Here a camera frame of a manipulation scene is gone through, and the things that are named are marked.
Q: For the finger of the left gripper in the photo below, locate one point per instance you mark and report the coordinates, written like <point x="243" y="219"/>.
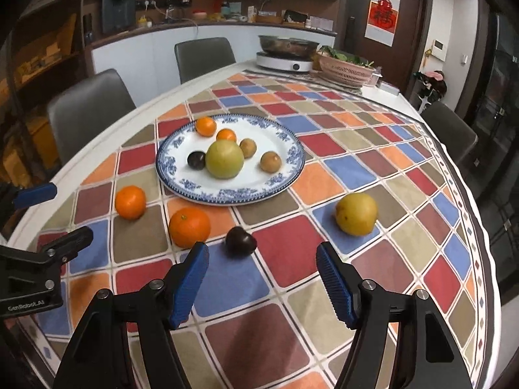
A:
<point x="14" y="198"/>
<point x="67" y="242"/>

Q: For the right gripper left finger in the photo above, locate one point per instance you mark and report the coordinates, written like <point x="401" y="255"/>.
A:
<point x="98" y="354"/>

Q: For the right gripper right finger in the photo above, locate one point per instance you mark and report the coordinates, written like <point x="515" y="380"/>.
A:
<point x="426" y="354"/>

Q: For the large orange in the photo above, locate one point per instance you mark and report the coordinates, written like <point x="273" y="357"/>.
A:
<point x="188" y="226"/>

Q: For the dark purple plum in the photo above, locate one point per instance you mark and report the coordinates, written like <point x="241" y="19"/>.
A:
<point x="196" y="160"/>

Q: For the green yellow pear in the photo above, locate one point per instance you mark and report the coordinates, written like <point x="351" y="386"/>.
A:
<point x="224" y="159"/>

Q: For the small orange tangerine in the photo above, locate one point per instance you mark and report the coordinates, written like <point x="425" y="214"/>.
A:
<point x="226" y="134"/>
<point x="205" y="126"/>

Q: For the brown kiwi fruit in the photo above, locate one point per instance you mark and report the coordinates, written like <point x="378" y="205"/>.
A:
<point x="248" y="148"/>
<point x="270" y="162"/>

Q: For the white kitchen counter cabinet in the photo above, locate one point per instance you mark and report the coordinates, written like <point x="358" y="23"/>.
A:
<point x="147" y="63"/>

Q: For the near grey chair left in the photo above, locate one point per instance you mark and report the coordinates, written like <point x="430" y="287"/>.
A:
<point x="86" y="109"/>

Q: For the grey chair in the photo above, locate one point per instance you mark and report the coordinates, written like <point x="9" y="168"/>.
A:
<point x="450" y="130"/>
<point x="196" y="58"/>
<point x="86" y="109"/>

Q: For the colourful checkered tablecloth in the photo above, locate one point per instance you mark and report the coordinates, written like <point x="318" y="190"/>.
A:
<point x="264" y="320"/>

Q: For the black water dispenser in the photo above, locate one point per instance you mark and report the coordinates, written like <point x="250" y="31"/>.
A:
<point x="117" y="15"/>

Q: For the grey chair right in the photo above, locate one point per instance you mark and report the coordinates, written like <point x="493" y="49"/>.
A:
<point x="450" y="130"/>

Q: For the far grey chair left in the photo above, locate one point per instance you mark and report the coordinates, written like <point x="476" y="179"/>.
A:
<point x="196" y="58"/>

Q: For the white induction cooker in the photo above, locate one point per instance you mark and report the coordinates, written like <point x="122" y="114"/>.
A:
<point x="277" y="63"/>

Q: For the stainless steel pot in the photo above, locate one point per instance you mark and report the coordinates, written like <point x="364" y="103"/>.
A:
<point x="288" y="47"/>

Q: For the dark wooden door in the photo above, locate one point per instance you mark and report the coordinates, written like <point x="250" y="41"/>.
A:
<point x="398" y="62"/>

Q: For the pink basket with greens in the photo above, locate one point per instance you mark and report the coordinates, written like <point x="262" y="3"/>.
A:
<point x="344" y="69"/>

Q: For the red fu poster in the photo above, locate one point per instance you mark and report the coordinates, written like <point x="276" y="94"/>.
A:
<point x="382" y="20"/>

